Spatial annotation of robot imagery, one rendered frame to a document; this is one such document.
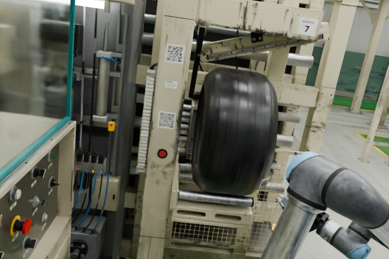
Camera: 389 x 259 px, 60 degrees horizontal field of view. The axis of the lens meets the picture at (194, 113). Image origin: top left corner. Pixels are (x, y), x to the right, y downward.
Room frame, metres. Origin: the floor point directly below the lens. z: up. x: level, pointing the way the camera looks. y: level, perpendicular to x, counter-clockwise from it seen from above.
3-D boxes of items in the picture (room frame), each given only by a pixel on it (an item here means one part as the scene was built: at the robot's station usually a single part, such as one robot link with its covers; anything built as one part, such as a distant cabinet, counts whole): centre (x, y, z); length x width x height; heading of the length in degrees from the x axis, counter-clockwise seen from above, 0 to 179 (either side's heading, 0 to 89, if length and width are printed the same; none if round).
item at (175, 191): (1.48, 0.04, 0.90); 0.40 x 0.03 x 0.10; 4
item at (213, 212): (1.35, -0.14, 0.84); 0.36 x 0.09 x 0.06; 94
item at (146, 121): (1.42, 0.20, 1.19); 0.05 x 0.04 x 0.48; 4
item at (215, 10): (1.80, -0.24, 1.71); 0.61 x 0.25 x 0.15; 94
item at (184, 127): (1.86, 0.11, 1.05); 0.20 x 0.15 x 0.30; 94
